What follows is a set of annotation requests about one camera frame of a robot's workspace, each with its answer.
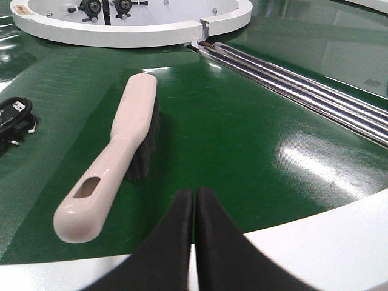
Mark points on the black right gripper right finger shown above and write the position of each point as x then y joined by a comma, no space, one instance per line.
226,259

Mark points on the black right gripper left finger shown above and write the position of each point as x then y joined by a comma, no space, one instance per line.
162,261

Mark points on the beige hand broom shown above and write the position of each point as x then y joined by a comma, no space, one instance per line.
82,214

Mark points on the black bearing right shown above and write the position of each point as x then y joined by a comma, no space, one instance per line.
124,6

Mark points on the black bearing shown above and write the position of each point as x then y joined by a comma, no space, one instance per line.
90,8
124,6

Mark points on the black bearing left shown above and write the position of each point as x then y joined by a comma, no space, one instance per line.
90,8

